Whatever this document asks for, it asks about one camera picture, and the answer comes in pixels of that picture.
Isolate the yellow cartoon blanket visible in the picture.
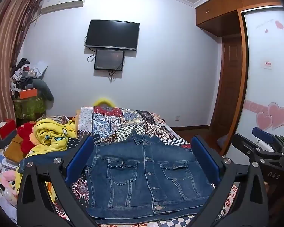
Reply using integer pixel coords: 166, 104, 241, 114
15, 118, 78, 204

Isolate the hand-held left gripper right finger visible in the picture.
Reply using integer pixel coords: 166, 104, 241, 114
191, 136, 270, 227

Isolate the brown wooden door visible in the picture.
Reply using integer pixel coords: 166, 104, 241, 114
209, 37, 243, 153

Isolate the wooden overhead cabinet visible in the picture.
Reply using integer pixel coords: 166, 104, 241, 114
195, 0, 284, 37

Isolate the black wall television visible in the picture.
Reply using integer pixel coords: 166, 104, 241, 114
85, 19, 140, 51

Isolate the yellow rounded object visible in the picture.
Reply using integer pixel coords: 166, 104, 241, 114
93, 96, 116, 108

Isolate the red box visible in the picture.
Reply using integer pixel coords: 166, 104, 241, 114
0, 119, 17, 140

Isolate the pile of clothes and clutter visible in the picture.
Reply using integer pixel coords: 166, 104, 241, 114
11, 57, 49, 97

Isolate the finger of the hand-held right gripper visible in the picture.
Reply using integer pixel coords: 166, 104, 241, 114
251, 127, 284, 152
231, 134, 284, 165

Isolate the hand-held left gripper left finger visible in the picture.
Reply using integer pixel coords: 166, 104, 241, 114
16, 135, 97, 227

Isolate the green patterned cloth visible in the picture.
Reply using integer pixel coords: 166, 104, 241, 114
13, 96, 48, 120

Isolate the pink plush toy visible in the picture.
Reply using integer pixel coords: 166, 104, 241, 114
0, 170, 19, 206

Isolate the brown bag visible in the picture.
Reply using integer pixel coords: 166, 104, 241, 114
3, 135, 26, 159

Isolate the orange box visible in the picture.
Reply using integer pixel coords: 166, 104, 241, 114
19, 88, 37, 99

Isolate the white air conditioner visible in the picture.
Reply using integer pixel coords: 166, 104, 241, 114
40, 0, 88, 15

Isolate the patchwork printed blanket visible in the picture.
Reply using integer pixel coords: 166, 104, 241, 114
47, 106, 239, 227

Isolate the small black wall monitor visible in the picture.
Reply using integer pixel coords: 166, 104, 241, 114
94, 49, 125, 71

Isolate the red plush toy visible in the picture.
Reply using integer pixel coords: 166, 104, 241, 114
17, 122, 38, 154

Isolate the blue denim jacket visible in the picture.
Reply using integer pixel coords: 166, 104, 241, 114
19, 130, 216, 225

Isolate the white heart-print sliding door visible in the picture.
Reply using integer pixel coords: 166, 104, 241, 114
237, 6, 284, 156

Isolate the brown striped curtain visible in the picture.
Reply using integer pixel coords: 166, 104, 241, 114
0, 0, 43, 147

